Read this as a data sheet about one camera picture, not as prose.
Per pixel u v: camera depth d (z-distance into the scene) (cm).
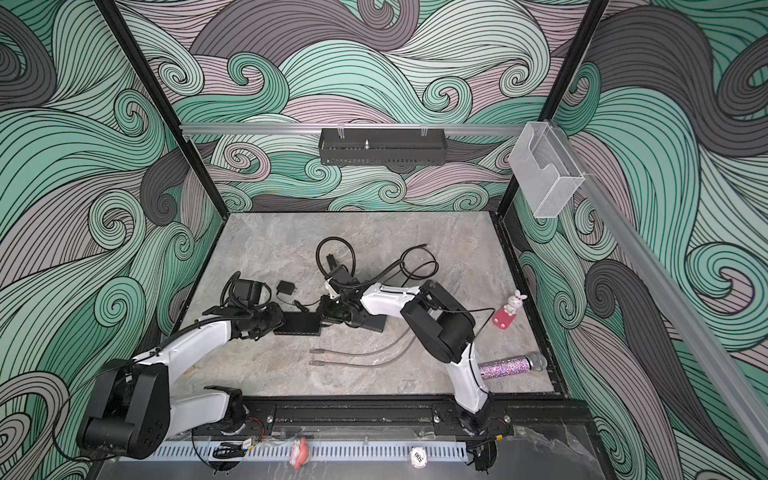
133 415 83
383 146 95
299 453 64
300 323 90
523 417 74
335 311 80
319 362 82
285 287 97
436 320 52
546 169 78
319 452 70
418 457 63
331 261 104
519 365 78
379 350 85
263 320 76
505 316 90
